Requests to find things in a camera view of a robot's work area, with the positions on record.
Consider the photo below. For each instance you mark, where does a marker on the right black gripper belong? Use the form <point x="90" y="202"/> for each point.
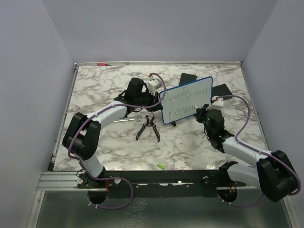
<point x="199" y="117"/>

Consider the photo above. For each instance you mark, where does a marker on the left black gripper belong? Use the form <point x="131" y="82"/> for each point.
<point x="154" y="99"/>

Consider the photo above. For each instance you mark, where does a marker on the blue framed whiteboard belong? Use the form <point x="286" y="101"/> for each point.
<point x="178" y="102"/>

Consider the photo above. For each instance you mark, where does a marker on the green marker cap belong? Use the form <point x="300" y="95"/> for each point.
<point x="160" y="166"/>

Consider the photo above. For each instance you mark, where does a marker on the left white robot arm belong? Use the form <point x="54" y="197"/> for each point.
<point x="82" y="136"/>

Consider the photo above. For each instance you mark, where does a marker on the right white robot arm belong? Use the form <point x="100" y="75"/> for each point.
<point x="271" y="172"/>

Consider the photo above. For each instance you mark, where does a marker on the silver open end wrench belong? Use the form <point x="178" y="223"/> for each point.
<point x="136" y="118"/>

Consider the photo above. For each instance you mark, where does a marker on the black flat box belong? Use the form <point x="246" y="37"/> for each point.
<point x="187" y="78"/>

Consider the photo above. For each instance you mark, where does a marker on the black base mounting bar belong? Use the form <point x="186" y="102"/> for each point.
<point x="158" y="184"/>

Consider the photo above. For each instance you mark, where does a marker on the black handled pliers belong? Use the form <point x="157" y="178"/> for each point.
<point x="149" y="123"/>

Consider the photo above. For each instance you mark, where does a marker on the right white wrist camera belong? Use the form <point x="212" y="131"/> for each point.
<point x="217" y="103"/>

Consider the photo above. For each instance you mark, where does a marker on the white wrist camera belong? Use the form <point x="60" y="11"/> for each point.
<point x="217" y="103"/>
<point x="153" y="84"/>

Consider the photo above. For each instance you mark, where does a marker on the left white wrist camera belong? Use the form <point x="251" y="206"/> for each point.
<point x="153" y="84"/>

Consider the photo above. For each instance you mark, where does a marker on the black network switch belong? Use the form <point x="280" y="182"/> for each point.
<point x="221" y="90"/>

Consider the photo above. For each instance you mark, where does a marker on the red marker on rail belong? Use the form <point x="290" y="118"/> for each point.
<point x="103" y="64"/>

